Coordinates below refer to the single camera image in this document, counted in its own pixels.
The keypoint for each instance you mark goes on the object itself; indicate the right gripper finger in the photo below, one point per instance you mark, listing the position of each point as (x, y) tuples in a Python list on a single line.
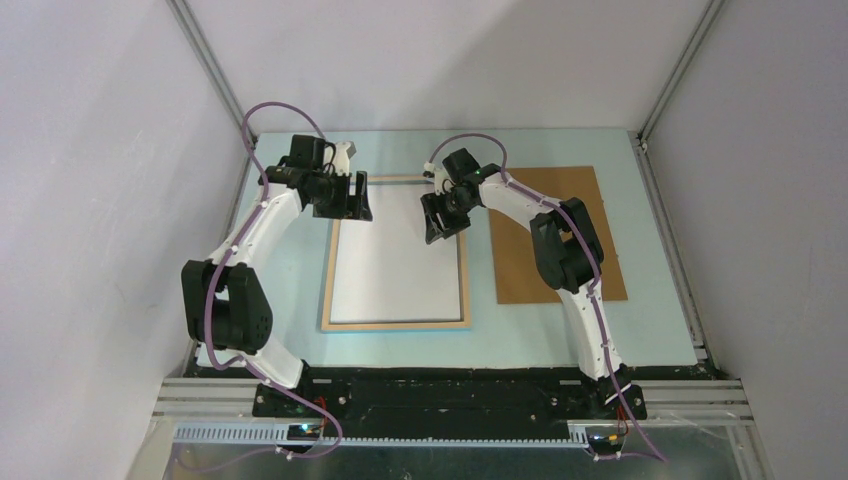
[(431, 209), (435, 230)]

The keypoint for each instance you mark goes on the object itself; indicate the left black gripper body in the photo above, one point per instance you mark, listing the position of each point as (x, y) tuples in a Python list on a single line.
[(332, 185)]

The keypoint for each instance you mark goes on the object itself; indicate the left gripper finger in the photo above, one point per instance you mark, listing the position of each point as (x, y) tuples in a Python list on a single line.
[(346, 208), (359, 207)]

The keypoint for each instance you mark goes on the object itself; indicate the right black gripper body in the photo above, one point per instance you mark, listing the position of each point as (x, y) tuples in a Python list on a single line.
[(458, 209)]

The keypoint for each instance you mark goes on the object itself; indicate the landscape photo print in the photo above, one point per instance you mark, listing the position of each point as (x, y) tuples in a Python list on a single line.
[(397, 265)]

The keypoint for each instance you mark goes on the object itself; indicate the brown fibreboard backing board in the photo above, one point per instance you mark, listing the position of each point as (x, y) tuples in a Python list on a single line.
[(516, 277)]

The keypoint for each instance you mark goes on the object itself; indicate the light wooden picture frame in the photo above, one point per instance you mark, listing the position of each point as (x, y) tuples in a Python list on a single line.
[(397, 326)]

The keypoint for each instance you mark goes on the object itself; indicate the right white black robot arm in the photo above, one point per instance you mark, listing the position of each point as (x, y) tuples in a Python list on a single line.
[(567, 252)]

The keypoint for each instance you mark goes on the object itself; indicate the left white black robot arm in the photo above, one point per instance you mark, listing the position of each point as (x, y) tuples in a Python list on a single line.
[(226, 307)]

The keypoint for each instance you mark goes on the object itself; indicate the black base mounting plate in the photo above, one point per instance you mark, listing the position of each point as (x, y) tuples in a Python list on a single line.
[(445, 404)]

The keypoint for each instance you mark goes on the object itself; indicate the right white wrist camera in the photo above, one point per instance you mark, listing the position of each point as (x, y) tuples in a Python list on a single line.
[(439, 177)]

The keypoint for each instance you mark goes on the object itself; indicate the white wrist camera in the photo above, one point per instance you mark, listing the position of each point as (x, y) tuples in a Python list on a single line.
[(337, 158), (439, 177)]

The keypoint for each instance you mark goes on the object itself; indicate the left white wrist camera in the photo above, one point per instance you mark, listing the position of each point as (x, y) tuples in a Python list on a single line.
[(337, 158)]

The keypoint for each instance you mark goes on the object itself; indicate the left aluminium corner post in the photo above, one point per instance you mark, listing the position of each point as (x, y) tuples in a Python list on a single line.
[(204, 53)]

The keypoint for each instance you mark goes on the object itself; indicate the aluminium corner post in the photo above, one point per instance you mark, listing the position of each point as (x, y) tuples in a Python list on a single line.
[(204, 53), (688, 53)]

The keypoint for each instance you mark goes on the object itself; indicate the aluminium rail frame front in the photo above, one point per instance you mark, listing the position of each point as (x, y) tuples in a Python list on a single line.
[(220, 410)]

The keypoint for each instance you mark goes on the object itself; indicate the right aluminium corner post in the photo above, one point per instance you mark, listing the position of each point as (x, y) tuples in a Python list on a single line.
[(688, 53)]

